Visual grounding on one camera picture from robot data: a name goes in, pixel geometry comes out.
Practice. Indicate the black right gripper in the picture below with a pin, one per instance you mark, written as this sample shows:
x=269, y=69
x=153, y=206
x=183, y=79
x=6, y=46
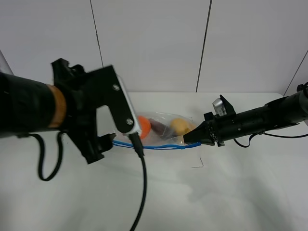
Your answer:
x=215, y=128

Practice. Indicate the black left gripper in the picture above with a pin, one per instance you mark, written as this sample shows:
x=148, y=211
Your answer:
x=80, y=123

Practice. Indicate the clear zip bag blue strip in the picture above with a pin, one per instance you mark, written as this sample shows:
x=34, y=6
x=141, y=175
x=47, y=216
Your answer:
x=154, y=142

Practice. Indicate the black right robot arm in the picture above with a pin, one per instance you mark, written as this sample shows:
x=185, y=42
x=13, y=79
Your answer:
x=280, y=113

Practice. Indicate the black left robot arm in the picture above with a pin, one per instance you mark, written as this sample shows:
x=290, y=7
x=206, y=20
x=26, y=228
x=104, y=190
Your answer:
x=29, y=106

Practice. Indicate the yellow bell pepper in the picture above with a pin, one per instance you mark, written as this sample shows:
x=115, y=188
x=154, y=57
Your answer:
x=182, y=126

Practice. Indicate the purple eggplant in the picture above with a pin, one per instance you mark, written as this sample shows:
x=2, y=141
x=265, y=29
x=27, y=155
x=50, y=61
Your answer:
x=163, y=131

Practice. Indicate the orange fruit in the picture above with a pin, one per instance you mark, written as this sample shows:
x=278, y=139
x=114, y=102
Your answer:
x=145, y=126

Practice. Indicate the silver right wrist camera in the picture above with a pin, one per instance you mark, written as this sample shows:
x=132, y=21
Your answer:
x=219, y=107

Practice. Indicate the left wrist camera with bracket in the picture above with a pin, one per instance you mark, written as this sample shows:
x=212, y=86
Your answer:
x=103, y=87

